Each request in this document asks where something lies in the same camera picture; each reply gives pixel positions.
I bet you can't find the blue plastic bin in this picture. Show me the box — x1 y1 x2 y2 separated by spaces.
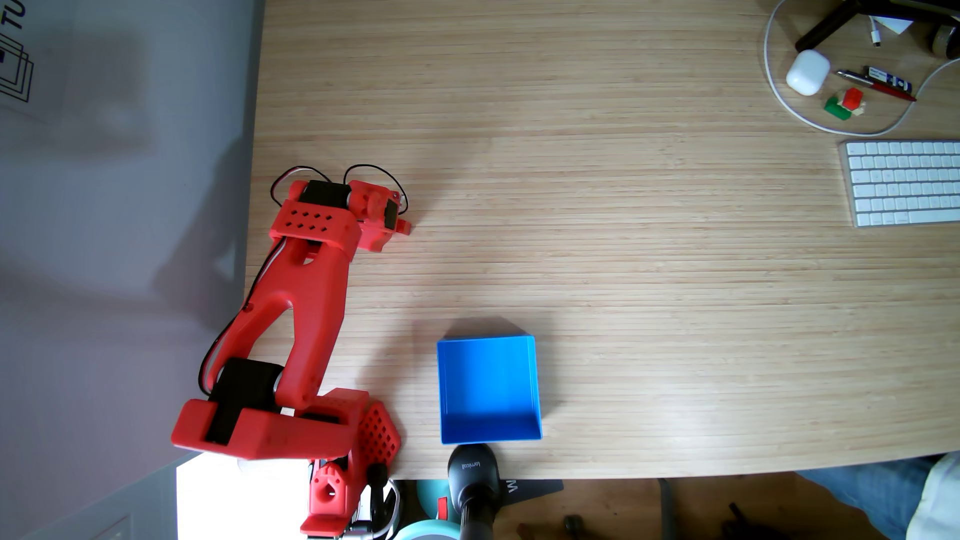
436 335 543 446

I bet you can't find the silver table clamp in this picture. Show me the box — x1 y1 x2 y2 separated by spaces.
351 462 403 540

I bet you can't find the black plate white letter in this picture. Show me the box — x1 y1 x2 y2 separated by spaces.
499 477 566 503

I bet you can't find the teal round object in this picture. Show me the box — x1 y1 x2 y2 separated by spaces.
394 478 463 540

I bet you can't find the white grey box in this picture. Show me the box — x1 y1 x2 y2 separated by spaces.
22 450 312 540

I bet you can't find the white earbuds case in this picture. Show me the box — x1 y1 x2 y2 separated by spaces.
785 48 833 98

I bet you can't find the black stand leg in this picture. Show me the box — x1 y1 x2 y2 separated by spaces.
794 0 960 53

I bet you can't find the red black pen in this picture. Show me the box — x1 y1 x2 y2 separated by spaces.
834 69 918 103

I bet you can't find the white keyboard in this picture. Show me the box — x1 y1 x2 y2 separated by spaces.
839 139 960 229

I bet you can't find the blue white usb stick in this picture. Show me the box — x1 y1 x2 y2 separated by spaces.
866 66 914 95

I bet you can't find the person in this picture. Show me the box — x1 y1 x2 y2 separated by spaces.
796 451 960 540

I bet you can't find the dark tape roll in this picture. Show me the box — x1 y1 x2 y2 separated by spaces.
931 24 960 60

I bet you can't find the black gripper servo cable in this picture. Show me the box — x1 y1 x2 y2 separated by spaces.
342 163 411 217

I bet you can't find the black arm servo cable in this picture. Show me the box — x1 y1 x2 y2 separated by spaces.
197 165 335 399

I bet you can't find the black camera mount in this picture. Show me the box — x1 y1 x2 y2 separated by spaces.
447 442 503 540

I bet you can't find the white charging cable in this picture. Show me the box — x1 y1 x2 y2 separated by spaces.
762 0 960 138

